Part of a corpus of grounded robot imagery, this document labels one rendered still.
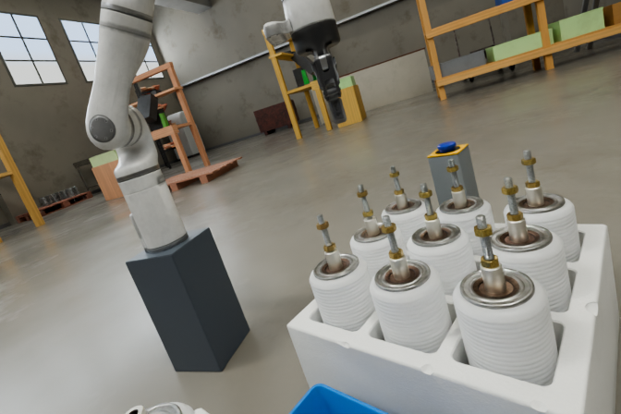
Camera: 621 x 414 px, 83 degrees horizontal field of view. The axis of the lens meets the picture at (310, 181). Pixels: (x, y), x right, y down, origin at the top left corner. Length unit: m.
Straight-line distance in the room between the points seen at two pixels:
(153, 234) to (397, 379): 0.57
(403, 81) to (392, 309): 6.99
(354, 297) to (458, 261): 0.16
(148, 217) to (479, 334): 0.66
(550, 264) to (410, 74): 6.93
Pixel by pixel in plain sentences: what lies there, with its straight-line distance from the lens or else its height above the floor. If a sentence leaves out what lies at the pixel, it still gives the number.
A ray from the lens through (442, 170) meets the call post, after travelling 0.84.
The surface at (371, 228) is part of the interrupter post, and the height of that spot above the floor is 0.26.
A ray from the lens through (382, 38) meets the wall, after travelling 10.83.
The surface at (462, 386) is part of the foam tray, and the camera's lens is 0.47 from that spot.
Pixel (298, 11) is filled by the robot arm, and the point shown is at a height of 0.64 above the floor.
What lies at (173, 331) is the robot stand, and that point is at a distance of 0.93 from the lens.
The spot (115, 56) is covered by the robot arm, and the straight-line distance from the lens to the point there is 0.81.
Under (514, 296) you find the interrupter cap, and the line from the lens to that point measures 0.44.
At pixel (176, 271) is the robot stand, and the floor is 0.26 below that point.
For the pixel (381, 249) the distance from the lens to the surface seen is 0.62.
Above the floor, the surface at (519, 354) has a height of 0.20.
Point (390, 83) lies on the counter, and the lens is 7.40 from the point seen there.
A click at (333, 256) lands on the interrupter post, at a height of 0.28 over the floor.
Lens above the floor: 0.51
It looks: 12 degrees down
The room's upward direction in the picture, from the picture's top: 18 degrees counter-clockwise
